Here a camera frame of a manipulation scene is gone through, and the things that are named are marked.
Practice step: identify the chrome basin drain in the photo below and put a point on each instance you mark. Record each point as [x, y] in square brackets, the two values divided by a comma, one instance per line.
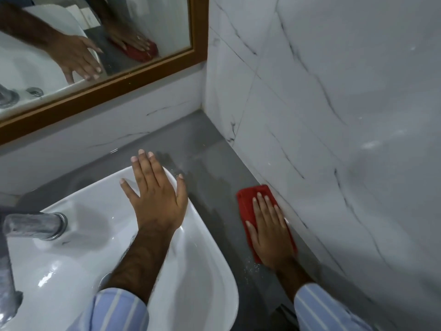
[104, 280]

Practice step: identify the person's left hand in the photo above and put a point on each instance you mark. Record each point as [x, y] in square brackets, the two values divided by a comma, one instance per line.
[156, 206]

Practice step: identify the person's right thumb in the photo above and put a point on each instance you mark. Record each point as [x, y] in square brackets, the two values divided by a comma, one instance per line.
[252, 235]

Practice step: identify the person's right middle finger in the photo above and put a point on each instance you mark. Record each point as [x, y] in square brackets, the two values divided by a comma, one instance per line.
[264, 207]

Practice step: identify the wooden framed wall mirror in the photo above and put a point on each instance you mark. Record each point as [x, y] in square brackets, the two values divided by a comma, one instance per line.
[103, 89]

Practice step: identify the person's left little finger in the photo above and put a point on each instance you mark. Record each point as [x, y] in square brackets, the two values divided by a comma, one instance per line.
[129, 190]

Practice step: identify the person's right hand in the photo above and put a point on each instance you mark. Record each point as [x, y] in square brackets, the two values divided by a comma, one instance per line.
[272, 237]

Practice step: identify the person's right forearm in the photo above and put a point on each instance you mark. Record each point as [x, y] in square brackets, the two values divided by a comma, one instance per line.
[310, 299]

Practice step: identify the person's right little finger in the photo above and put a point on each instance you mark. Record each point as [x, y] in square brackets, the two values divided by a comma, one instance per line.
[280, 217]

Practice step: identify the red cleaning cloth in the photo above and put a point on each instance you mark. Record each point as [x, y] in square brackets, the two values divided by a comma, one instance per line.
[245, 203]

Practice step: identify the person's left thumb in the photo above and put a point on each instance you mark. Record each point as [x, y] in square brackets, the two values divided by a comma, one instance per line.
[181, 193]

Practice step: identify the person's left forearm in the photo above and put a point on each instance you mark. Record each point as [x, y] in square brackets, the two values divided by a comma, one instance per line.
[137, 268]

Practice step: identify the white ceramic wash basin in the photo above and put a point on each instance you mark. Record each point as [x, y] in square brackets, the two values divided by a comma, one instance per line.
[193, 272]

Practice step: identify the person's left middle finger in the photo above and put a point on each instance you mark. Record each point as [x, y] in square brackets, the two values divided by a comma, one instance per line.
[146, 168]

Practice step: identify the chrome basin faucet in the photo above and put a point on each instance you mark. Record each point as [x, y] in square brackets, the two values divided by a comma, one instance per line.
[31, 224]

